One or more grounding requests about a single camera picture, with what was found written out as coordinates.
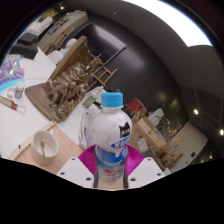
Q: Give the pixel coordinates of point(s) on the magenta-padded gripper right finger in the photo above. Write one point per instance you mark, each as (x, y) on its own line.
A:
(146, 170)

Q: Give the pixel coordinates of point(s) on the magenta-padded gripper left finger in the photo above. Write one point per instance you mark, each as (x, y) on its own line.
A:
(76, 170)

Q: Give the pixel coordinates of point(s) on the white blue-capped drink bottle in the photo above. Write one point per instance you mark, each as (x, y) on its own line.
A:
(111, 133)

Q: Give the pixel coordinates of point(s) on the dried plant in grey pot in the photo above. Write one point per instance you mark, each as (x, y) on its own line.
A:
(166, 150)

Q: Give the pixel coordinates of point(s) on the brown cardboard box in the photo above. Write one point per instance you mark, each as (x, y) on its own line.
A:
(146, 133)

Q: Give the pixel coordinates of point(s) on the white ceramic cup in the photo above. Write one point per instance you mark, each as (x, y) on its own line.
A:
(41, 156)

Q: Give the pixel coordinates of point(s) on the red box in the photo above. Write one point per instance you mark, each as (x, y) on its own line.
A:
(136, 106)

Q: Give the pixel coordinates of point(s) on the white spray bottle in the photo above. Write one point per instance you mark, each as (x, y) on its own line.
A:
(90, 99)

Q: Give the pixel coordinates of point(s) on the golden sculpture on wooden board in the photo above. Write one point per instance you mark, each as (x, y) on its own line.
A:
(65, 88)

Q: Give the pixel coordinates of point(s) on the wooden paint brush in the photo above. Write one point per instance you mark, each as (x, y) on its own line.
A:
(11, 105)

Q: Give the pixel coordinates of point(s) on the small paint jar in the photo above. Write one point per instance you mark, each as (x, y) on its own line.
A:
(19, 90)

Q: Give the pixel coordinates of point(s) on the wooden easel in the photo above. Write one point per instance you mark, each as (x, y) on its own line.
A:
(103, 73)

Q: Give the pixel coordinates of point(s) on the colourful painted sheet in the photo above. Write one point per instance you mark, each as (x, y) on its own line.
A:
(10, 73)

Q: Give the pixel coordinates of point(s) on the white plaster bust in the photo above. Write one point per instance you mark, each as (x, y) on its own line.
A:
(70, 44)

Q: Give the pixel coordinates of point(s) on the black storage case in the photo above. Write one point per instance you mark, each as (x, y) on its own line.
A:
(25, 46)

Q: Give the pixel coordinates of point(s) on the white shelf cabinet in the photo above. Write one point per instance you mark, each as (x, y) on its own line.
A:
(61, 28)

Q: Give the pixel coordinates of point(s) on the long ceiling light strip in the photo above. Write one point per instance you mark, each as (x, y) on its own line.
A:
(180, 20)

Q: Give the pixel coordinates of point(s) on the black wall screen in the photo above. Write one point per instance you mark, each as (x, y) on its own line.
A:
(106, 43)

